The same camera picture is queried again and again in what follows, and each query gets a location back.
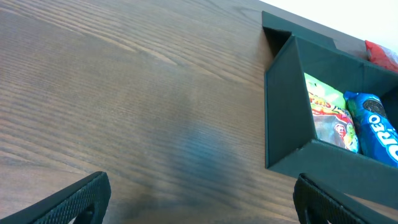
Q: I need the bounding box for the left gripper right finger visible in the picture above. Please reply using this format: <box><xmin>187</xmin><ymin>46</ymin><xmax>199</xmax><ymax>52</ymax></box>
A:
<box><xmin>293</xmin><ymin>173</ymin><xmax>397</xmax><ymax>224</ymax></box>

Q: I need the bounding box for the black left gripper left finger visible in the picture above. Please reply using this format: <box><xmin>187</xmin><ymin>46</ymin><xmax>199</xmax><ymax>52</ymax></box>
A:
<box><xmin>1</xmin><ymin>171</ymin><xmax>111</xmax><ymax>224</ymax></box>

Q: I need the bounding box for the Haribo gummy worms bag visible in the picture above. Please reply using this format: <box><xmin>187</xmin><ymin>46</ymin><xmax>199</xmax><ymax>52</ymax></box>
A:
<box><xmin>304</xmin><ymin>73</ymin><xmax>359</xmax><ymax>153</ymax></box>

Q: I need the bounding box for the blue Oreo cookie pack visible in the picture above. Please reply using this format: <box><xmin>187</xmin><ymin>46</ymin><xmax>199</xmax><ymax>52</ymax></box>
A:
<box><xmin>343</xmin><ymin>91</ymin><xmax>397</xmax><ymax>167</ymax></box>

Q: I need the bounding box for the red Hacks candy bag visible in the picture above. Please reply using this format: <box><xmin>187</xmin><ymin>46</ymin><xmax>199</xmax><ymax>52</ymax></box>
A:
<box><xmin>365</xmin><ymin>40</ymin><xmax>397</xmax><ymax>72</ymax></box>

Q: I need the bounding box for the dark green open box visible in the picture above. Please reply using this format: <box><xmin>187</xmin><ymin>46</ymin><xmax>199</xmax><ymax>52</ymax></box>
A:
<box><xmin>262</xmin><ymin>12</ymin><xmax>397</xmax><ymax>208</ymax></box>

